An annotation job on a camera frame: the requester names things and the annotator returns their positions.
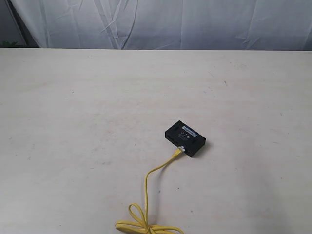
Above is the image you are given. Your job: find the black backdrop stand pole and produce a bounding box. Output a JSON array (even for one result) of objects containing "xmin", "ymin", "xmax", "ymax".
[{"xmin": 0, "ymin": 0, "xmax": 28, "ymax": 47}]

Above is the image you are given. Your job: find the black network switch box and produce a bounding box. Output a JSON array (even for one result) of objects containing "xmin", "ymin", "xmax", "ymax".
[{"xmin": 165, "ymin": 120, "xmax": 206, "ymax": 157}]

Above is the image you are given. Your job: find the white backdrop curtain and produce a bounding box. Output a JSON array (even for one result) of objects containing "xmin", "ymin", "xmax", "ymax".
[{"xmin": 12, "ymin": 0, "xmax": 312, "ymax": 51}]

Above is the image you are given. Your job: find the yellow ethernet cable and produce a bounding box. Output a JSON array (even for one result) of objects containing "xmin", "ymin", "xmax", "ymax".
[{"xmin": 115, "ymin": 146, "xmax": 185, "ymax": 234}]

